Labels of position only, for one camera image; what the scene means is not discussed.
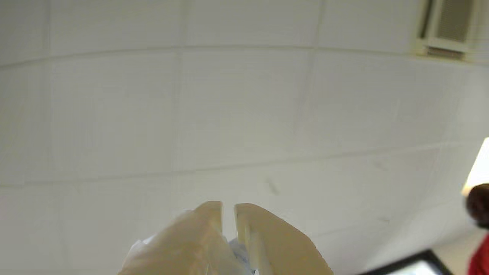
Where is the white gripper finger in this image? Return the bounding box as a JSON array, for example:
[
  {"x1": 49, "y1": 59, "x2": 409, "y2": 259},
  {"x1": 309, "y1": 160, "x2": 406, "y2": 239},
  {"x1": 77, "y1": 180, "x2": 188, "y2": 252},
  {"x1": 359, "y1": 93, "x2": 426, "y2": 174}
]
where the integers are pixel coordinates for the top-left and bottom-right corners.
[
  {"x1": 118, "y1": 201, "x2": 249, "y2": 275},
  {"x1": 233, "y1": 203, "x2": 333, "y2": 275}
]

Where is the person's dark haired head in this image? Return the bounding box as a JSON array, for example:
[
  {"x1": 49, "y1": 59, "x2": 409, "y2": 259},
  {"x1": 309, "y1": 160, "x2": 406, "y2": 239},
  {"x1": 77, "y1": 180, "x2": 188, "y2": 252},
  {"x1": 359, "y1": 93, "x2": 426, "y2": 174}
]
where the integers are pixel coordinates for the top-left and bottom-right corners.
[{"x1": 465, "y1": 183, "x2": 489, "y2": 230}]

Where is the black framed window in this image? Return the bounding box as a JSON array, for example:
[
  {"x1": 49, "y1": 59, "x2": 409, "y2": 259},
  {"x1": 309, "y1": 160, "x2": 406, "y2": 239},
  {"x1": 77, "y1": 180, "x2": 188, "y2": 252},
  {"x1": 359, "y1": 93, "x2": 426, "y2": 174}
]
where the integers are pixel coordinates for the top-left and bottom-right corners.
[{"x1": 357, "y1": 249, "x2": 456, "y2": 275}]

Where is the red shirt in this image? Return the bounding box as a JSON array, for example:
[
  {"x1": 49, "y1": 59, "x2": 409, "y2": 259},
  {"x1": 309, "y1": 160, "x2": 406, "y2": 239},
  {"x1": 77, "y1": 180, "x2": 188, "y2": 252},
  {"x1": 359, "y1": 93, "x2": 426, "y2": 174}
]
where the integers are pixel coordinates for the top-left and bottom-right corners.
[{"x1": 468, "y1": 233, "x2": 489, "y2": 275}]

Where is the bright ceiling light panel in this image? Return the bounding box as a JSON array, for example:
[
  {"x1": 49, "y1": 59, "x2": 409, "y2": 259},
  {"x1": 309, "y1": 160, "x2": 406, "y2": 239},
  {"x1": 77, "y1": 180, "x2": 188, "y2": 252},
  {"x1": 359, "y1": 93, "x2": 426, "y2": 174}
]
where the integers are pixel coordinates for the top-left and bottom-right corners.
[{"x1": 461, "y1": 137, "x2": 489, "y2": 196}]

